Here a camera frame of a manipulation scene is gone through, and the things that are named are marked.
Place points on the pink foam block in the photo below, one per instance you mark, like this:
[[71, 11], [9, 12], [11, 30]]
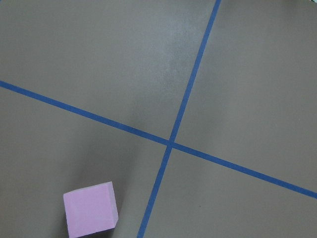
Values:
[[90, 210]]

